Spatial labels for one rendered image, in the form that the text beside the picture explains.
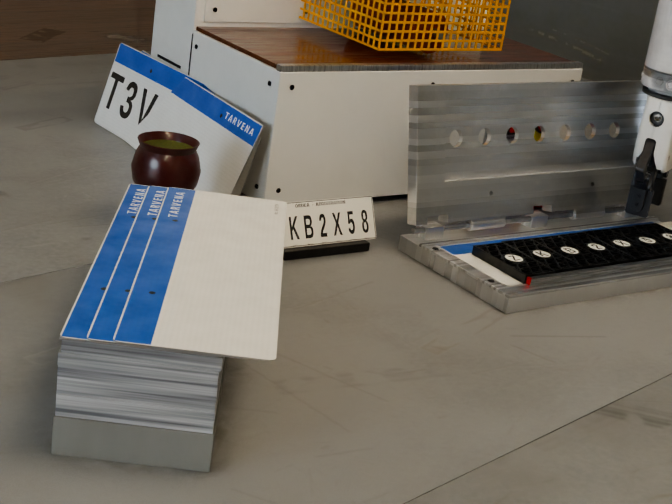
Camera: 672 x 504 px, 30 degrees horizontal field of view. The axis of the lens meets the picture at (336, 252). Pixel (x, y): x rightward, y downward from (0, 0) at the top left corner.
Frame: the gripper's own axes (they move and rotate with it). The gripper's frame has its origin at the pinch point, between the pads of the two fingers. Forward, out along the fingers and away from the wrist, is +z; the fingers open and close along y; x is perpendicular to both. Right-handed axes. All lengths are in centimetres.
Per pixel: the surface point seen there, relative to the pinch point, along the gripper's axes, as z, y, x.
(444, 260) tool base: 3.1, -36.5, 14.3
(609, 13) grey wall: 15, 232, 74
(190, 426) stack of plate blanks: -1, -94, 12
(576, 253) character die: 2.1, -23.5, 1.9
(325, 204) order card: -0.7, -39.9, 29.6
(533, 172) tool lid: -3.5, -13.5, 12.5
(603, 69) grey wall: 33, 231, 72
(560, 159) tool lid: -4.8, -8.8, 10.6
